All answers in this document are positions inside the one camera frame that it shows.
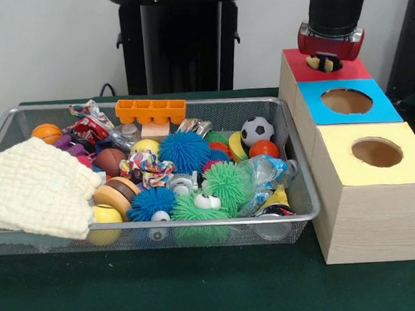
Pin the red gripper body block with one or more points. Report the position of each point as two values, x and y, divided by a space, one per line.
328 45

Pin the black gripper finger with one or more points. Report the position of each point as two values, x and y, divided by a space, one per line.
320 64
335 64

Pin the yellow plush toy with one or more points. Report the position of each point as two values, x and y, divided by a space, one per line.
311 62

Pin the long orange toy brick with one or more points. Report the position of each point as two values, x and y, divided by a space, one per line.
151 109

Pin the cream waffle cloth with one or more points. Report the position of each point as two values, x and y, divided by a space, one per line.
35 189

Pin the shallow mesh bin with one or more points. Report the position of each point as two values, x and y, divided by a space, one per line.
302 191

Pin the wooden box three holes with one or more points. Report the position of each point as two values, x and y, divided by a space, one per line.
376 222

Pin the black upright panel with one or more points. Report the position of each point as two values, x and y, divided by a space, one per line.
409 41

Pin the small soccer ball toy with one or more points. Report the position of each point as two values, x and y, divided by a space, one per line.
257 130

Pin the red ball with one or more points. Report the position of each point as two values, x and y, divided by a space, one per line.
264 148

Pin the green spiky ball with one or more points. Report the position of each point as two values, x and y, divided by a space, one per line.
225 184
193 211

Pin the blue spiky ball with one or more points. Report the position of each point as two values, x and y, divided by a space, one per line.
184 151
150 204

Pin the wooden burger toy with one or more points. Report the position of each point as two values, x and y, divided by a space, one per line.
117 195

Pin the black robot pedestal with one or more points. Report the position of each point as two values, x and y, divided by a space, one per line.
185 39

